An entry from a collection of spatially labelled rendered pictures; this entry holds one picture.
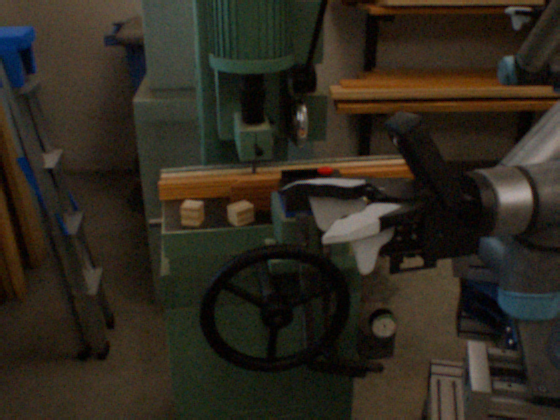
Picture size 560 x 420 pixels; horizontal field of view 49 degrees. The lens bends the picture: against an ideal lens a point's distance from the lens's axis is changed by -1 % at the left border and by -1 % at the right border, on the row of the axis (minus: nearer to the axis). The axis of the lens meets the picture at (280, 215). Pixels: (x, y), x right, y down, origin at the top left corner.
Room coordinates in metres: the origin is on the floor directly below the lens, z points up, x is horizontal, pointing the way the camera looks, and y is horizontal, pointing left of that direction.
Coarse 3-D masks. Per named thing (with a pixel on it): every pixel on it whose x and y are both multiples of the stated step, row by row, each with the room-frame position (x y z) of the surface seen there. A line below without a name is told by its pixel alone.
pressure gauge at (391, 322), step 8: (376, 312) 1.13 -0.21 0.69; (384, 312) 1.13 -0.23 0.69; (392, 312) 1.14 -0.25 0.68; (368, 320) 1.14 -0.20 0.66; (376, 320) 1.11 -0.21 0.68; (384, 320) 1.12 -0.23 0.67; (392, 320) 1.12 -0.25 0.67; (376, 328) 1.12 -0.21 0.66; (384, 328) 1.12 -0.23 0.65; (392, 328) 1.12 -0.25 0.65; (376, 336) 1.14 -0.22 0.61; (384, 336) 1.12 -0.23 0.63
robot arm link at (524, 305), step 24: (480, 240) 0.68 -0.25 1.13; (504, 240) 0.65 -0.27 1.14; (504, 264) 0.63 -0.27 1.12; (528, 264) 0.60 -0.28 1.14; (552, 264) 0.59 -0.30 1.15; (504, 288) 0.62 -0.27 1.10; (528, 288) 0.59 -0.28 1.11; (552, 288) 0.59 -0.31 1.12; (528, 312) 0.59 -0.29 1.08; (552, 312) 0.59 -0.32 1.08
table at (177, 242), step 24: (168, 216) 1.18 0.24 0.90; (216, 216) 1.18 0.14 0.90; (264, 216) 1.18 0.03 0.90; (168, 240) 1.11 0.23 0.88; (192, 240) 1.12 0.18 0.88; (216, 240) 1.12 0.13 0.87; (240, 240) 1.13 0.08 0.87; (264, 240) 1.14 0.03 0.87; (288, 264) 1.05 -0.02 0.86; (336, 264) 1.07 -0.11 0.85
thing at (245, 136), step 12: (240, 120) 1.32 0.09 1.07; (240, 132) 1.25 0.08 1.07; (252, 132) 1.25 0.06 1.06; (264, 132) 1.26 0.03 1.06; (240, 144) 1.25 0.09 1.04; (252, 144) 1.25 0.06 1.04; (264, 144) 1.26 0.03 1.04; (240, 156) 1.25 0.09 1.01; (252, 156) 1.25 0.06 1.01; (264, 156) 1.26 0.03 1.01
